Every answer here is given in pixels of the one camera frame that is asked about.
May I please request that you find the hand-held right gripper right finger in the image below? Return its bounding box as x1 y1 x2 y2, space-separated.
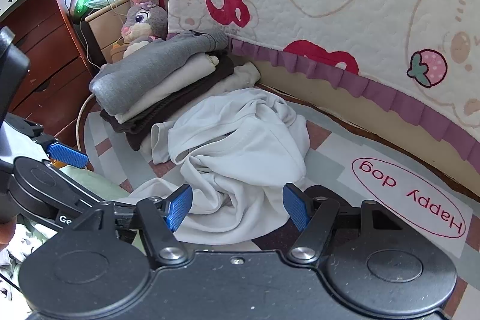
283 183 404 264

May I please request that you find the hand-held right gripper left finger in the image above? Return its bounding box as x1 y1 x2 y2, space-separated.
71 184 194 266

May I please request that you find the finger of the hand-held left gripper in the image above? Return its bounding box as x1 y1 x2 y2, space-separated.
35 133 90 171

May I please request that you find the white t-shirt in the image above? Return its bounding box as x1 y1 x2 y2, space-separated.
129 88 310 244

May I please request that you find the stack of folded clothes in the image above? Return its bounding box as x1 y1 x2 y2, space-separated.
99 54 235 152
210 61 260 99

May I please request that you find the person's left hand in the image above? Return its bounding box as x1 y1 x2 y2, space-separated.
0 220 17 252

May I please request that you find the plaid floor mat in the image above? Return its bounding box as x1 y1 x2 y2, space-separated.
77 91 473 320

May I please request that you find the red-brown wooden dresser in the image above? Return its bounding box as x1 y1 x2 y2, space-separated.
0 0 96 148

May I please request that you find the beige bed base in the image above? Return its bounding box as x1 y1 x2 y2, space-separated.
255 59 480 193

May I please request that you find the grey folded garment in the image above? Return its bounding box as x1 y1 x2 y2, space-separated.
89 29 229 116

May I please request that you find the cream folded garment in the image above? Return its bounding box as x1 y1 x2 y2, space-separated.
114 54 220 124

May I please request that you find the beige nightstand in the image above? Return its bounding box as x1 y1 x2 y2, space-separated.
84 0 132 66

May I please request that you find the grey rabbit plush toy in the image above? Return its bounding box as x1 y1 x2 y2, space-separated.
110 3 168 60

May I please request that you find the white cable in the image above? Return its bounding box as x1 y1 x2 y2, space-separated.
75 93 94 156

